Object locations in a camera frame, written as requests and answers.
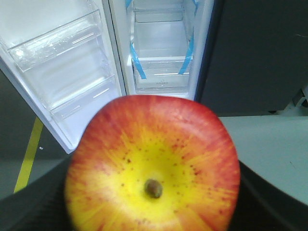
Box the clear upper door bin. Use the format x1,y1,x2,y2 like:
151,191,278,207
7,10,102,72

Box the dark grey open fridge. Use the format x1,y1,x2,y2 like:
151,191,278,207
103,0,308,116

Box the clear crisper drawer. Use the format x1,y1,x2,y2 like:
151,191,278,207
133,60,190,93

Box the blue tape right lower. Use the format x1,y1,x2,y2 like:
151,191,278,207
178,35,194,75

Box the clear lower door bin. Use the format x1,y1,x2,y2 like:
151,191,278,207
51,76,120,120

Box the glass fridge shelf middle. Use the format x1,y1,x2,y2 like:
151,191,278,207
134,9,183,23

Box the glass fridge shelf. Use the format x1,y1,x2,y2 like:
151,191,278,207
134,9,183,23
133,21,189,60

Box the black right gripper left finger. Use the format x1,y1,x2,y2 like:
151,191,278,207
0,158,74,231

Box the blue tape left lower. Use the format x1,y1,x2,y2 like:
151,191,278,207
130,43,146,79

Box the white fridge door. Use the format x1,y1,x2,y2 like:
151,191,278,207
0,0,123,153

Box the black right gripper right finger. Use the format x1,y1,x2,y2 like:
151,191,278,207
228,162,308,231

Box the clear door bin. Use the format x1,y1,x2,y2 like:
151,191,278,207
51,76,120,120
7,10,102,72

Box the yellow floor tape line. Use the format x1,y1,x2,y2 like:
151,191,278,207
13,117,43,193

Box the red yellow apple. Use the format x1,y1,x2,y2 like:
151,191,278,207
64,95,240,231

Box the blue tape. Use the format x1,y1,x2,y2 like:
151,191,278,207
178,35,194,75
130,43,146,79

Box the glass fridge shelf lower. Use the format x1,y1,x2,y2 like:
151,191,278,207
133,21,189,60

